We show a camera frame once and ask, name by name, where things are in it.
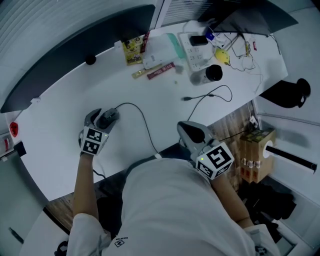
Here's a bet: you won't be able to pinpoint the teal plastic sleeve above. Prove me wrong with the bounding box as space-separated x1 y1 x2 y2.
166 32 187 60

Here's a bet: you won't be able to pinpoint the black phone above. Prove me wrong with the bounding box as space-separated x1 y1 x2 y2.
13 140 27 158

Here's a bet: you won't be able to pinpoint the tangled white cables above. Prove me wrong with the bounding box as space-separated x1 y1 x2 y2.
224 32 265 95

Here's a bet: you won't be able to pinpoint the person's white shirt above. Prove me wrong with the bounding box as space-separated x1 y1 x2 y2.
65 157 281 256

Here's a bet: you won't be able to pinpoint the white power strip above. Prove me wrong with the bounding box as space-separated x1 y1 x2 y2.
178 30 216 72

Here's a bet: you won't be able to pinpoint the yellow-green stick packet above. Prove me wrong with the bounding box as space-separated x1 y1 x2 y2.
131 63 164 80

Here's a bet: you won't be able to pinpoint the person's left forearm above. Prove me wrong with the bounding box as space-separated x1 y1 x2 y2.
71 152 100 221

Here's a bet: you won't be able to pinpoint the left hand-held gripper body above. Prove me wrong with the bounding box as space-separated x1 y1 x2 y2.
78 124 111 157

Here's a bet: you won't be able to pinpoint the black round knob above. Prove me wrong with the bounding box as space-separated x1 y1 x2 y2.
84 53 97 66

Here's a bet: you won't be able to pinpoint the white low cabinet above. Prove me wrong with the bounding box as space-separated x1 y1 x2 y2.
0 149 50 256

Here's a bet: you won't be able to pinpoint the black desk divider panel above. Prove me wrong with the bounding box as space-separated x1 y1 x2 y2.
0 4 157 114

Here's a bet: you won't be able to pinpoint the clear bottle with black cap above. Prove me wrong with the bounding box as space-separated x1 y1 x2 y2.
189 64 224 87

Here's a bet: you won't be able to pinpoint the red round button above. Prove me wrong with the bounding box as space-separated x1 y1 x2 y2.
9 121 19 138

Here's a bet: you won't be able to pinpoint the thin black monitor cable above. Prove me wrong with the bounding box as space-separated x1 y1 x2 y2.
266 34 282 56

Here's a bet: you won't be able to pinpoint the person's right forearm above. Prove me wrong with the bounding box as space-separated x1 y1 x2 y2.
209 172 255 229

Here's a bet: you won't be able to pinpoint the yellow snack packet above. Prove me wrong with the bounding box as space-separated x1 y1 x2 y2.
121 36 144 67

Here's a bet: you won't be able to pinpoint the dark red stick packet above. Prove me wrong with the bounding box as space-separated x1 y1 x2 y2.
139 30 151 54

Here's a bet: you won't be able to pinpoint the clear plastic jug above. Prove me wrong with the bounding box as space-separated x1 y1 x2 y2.
0 134 14 156

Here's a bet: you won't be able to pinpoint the black power adapter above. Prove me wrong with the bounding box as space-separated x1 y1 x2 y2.
188 35 209 47

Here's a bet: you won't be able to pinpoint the black usb cable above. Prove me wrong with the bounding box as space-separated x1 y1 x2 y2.
178 84 234 146

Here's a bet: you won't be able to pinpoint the black rod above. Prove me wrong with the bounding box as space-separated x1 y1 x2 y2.
264 145 318 174

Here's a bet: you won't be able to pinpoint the brown cardboard box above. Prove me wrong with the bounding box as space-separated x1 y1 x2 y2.
239 127 277 184

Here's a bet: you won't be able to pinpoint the grey and black mouse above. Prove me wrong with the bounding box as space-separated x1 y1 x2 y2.
96 107 121 131

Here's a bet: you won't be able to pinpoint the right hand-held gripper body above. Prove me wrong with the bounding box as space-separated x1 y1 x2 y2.
190 138 236 181

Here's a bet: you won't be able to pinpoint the black swivel chair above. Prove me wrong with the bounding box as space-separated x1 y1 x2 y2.
95 172 126 239

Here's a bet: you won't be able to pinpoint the yellow round gadget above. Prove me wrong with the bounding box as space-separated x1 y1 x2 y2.
214 47 231 66

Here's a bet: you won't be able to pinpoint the black bag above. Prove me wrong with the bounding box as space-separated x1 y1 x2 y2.
239 182 297 244

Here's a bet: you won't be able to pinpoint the black computer monitor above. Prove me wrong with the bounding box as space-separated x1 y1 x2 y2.
197 0 299 37

